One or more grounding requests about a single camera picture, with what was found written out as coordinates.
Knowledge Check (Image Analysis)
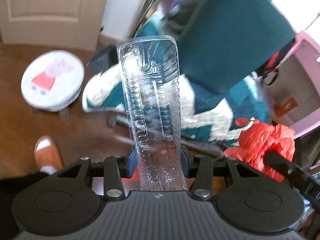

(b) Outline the red plastic bag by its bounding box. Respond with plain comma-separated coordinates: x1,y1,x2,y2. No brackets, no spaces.
224,118,295,182

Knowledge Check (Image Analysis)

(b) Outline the clear plastic blister tray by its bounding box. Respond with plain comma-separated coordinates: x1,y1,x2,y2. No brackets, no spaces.
117,36,187,191

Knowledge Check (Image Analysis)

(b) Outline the dark teal trash bin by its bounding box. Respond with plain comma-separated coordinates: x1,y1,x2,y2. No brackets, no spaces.
177,0,296,94

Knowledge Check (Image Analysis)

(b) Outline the teal white rug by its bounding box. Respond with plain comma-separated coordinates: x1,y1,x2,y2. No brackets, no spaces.
81,17,271,147

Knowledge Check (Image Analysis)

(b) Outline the pink desk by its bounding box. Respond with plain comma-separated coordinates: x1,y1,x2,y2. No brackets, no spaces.
262,31,319,139

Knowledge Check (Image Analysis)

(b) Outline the white round stool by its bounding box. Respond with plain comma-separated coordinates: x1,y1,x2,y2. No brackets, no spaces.
21,50,85,122

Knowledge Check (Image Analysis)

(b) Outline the red black backpack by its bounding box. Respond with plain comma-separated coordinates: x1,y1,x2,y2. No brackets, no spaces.
255,38,297,86

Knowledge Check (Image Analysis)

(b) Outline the wooden door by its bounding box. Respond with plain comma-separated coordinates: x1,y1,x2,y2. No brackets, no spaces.
1,0,107,51

